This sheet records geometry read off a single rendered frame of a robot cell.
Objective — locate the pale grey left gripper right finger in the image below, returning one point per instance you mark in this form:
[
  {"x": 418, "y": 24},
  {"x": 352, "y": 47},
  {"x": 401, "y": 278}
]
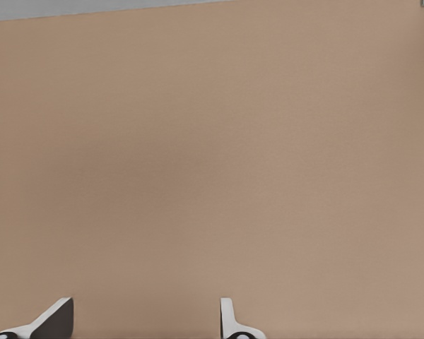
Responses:
[{"x": 229, "y": 319}]

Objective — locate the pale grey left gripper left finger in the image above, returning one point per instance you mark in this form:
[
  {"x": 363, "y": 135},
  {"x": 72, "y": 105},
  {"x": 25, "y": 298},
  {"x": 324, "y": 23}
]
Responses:
[{"x": 53, "y": 319}]

